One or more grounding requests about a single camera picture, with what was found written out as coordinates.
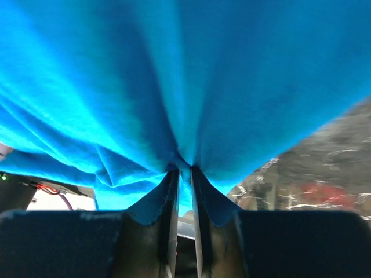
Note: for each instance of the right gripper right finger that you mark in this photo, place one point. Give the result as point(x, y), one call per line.
point(232, 242)

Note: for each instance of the blue t shirt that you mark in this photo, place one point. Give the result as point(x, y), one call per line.
point(113, 94)

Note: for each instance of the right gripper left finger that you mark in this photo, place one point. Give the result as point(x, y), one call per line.
point(137, 242)

